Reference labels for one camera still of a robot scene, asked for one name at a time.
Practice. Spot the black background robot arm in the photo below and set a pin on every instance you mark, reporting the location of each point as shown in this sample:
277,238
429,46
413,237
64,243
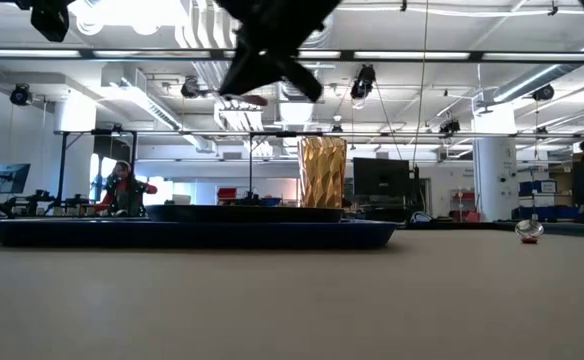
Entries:
27,202

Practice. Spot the blue storage bins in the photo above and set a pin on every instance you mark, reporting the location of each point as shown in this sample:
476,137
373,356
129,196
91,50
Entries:
538,187

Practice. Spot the dark grey round plate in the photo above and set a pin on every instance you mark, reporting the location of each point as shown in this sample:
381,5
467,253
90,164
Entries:
242,214

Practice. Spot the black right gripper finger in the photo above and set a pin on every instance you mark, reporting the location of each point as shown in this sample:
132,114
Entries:
257,75
234,70

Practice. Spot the small tilted grey monitor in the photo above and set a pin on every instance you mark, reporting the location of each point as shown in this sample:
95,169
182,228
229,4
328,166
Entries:
9,177

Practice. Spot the black overhead light bar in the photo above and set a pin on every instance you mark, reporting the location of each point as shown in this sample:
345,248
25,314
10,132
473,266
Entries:
412,55

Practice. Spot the amber faceted plastic tumbler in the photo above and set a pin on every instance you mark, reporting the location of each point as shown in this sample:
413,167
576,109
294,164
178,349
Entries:
322,172

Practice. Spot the white round column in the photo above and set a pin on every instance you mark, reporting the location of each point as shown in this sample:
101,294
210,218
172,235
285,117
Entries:
495,170

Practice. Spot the black hanging camera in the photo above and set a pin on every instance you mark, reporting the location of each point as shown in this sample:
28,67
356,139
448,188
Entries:
543,93
20,95
191,87
363,82
450,127

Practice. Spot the black background rig frame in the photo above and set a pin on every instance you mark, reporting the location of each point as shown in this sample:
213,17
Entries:
292,134
62,165

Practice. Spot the red storage shelf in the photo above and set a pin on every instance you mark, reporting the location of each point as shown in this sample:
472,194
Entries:
464,202

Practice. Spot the blue plastic tray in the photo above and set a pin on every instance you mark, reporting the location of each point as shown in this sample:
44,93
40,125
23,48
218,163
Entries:
197,236

